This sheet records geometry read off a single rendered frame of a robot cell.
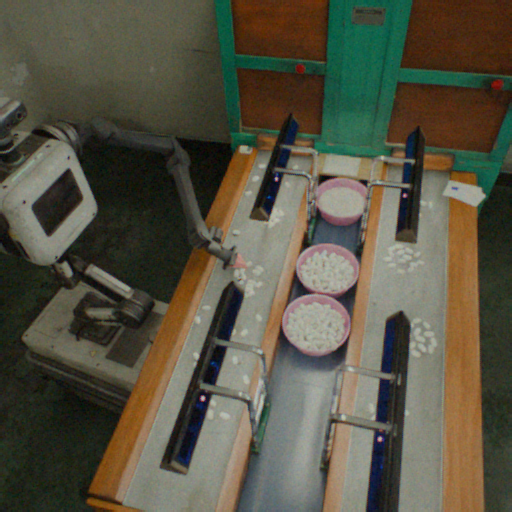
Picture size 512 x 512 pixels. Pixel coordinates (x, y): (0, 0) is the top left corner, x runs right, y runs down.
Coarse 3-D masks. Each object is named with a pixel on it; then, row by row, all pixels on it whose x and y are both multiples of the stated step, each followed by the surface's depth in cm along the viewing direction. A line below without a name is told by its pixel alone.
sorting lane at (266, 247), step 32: (256, 160) 267; (256, 192) 252; (288, 192) 251; (256, 224) 238; (288, 224) 237; (256, 256) 226; (256, 288) 215; (256, 320) 205; (192, 352) 197; (224, 384) 188; (160, 416) 181; (160, 448) 174; (224, 448) 173; (160, 480) 168; (192, 480) 167
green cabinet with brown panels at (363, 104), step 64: (256, 0) 213; (320, 0) 206; (384, 0) 200; (448, 0) 195; (256, 64) 234; (320, 64) 226; (384, 64) 219; (448, 64) 213; (256, 128) 263; (320, 128) 253; (384, 128) 243; (448, 128) 236
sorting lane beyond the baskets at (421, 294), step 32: (384, 224) 234; (384, 256) 222; (384, 288) 211; (416, 288) 211; (384, 320) 202; (416, 384) 184; (416, 416) 177; (352, 448) 171; (416, 448) 170; (352, 480) 165; (416, 480) 164
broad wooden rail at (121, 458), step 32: (224, 192) 249; (224, 224) 236; (192, 256) 225; (192, 288) 213; (192, 320) 206; (160, 352) 195; (160, 384) 187; (128, 416) 180; (128, 448) 172; (96, 480) 167; (128, 480) 168
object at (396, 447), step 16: (400, 320) 158; (384, 336) 161; (400, 336) 155; (384, 352) 157; (400, 352) 152; (384, 368) 153; (400, 368) 150; (384, 384) 149; (384, 400) 145; (400, 400) 145; (384, 416) 142; (400, 416) 142; (400, 432) 140; (384, 448) 135; (400, 448) 138; (384, 464) 132; (400, 464) 136; (384, 480) 130; (368, 496) 132; (384, 496) 127
